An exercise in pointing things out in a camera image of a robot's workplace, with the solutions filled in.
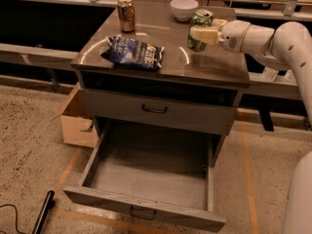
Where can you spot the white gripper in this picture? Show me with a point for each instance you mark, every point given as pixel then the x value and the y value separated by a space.
pixel 232 35

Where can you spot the green soda can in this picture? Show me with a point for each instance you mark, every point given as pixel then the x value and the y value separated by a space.
pixel 198 30

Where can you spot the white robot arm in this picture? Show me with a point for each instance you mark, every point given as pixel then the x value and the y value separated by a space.
pixel 287 47

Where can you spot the closed grey top drawer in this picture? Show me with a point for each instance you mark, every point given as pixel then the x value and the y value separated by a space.
pixel 204 118

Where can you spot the grey drawer cabinet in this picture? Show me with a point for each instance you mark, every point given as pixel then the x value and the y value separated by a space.
pixel 214 77

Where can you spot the gold soda can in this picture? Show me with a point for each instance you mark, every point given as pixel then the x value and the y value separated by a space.
pixel 127 15

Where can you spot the open grey middle drawer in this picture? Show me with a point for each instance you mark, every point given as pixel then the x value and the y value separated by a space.
pixel 151 173

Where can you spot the white bowl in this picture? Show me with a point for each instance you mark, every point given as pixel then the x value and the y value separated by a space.
pixel 183 10

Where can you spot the clear sanitizer bottle left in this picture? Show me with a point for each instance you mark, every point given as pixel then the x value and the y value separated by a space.
pixel 269 74

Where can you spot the clear sanitizer bottle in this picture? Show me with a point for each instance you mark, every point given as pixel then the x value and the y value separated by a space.
pixel 269 74
pixel 289 76

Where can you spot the clear sanitizer bottle right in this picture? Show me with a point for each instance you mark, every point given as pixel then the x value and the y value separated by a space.
pixel 289 76

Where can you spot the blue chip bag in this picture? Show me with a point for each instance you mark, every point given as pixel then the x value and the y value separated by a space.
pixel 133 53

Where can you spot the cardboard box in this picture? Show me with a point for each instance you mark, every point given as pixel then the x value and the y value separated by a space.
pixel 76 126

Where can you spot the grey metal rail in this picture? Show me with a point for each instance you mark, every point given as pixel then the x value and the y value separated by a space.
pixel 39 57

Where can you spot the black pole with cable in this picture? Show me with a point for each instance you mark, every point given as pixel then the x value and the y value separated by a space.
pixel 47 205

